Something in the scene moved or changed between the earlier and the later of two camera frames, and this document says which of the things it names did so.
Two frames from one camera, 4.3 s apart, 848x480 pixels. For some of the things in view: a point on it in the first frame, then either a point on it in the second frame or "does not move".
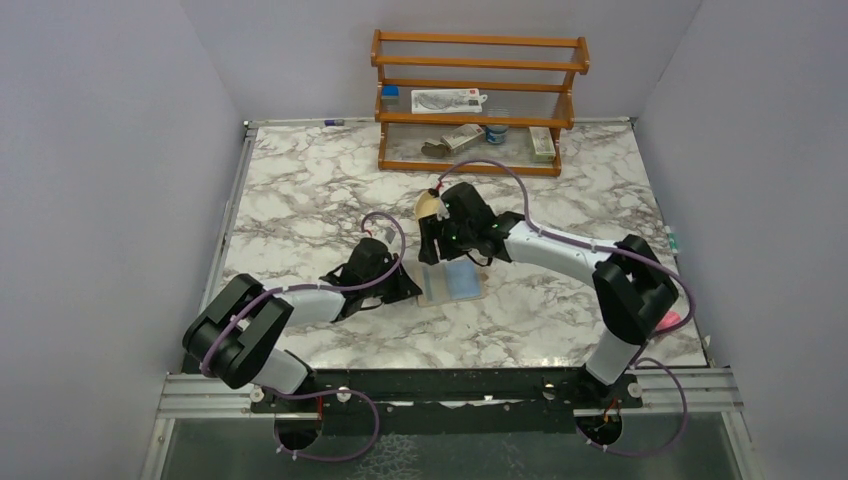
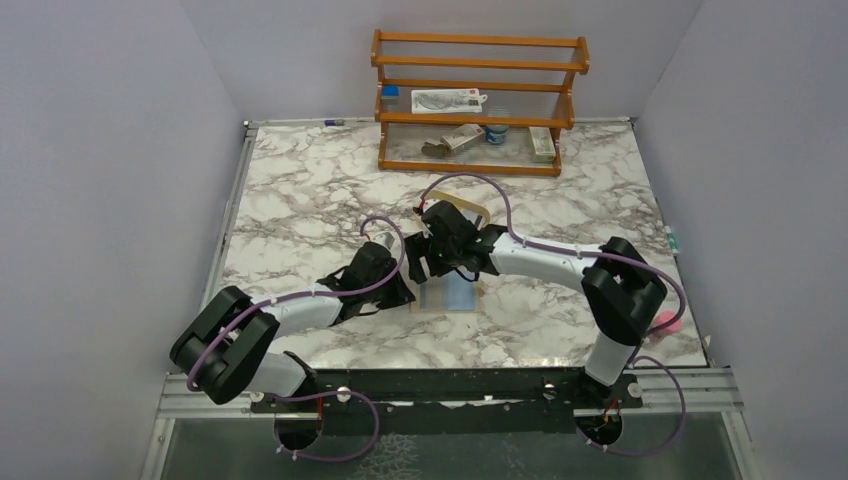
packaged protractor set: [446, 100] does not move
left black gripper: [404, 287] does not move
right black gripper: [430, 229] -> [416, 248]
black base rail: [448, 402] does not move
